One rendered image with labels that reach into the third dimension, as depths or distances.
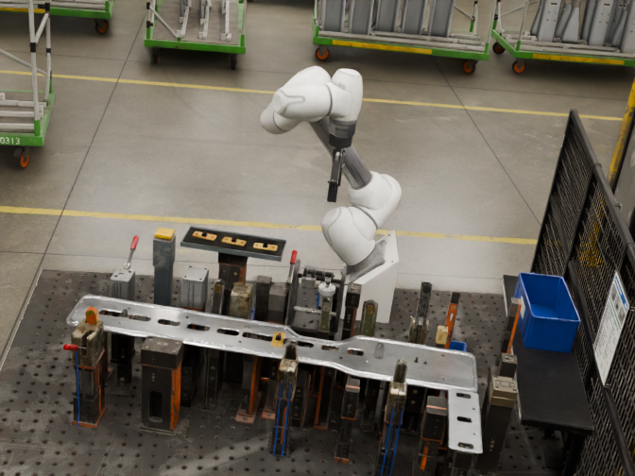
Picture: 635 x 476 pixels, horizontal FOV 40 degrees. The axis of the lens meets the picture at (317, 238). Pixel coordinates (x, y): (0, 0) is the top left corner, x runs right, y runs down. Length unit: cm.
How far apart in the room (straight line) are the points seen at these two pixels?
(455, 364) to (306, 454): 58
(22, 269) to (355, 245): 239
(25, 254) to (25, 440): 259
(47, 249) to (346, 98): 312
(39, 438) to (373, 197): 158
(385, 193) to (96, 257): 233
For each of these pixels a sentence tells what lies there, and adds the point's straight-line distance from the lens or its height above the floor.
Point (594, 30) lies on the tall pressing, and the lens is 1075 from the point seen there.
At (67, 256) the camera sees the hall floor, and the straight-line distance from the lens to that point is 544.
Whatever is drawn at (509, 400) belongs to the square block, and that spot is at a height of 103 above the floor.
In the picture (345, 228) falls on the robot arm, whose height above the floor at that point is 108.
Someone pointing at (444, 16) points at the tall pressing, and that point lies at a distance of 1005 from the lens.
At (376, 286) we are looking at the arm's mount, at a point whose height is 87.
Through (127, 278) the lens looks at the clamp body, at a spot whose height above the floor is 106.
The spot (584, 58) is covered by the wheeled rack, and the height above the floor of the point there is 26.
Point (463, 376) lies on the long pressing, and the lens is 293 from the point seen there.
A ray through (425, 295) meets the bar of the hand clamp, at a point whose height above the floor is 117.
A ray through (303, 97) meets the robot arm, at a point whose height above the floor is 181.
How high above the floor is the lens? 266
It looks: 27 degrees down
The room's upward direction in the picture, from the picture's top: 7 degrees clockwise
